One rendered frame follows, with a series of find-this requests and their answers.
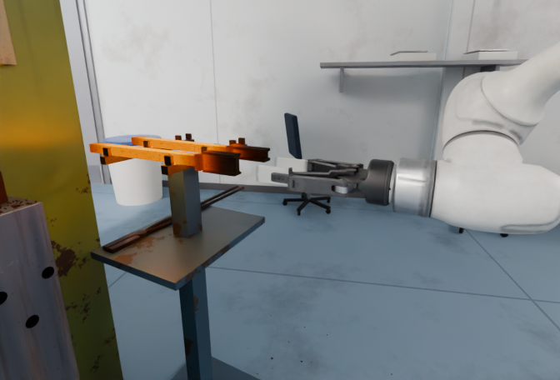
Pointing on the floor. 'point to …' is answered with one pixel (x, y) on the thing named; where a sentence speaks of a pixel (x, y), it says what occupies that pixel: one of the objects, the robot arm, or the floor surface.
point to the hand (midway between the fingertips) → (279, 169)
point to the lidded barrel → (135, 176)
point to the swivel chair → (299, 158)
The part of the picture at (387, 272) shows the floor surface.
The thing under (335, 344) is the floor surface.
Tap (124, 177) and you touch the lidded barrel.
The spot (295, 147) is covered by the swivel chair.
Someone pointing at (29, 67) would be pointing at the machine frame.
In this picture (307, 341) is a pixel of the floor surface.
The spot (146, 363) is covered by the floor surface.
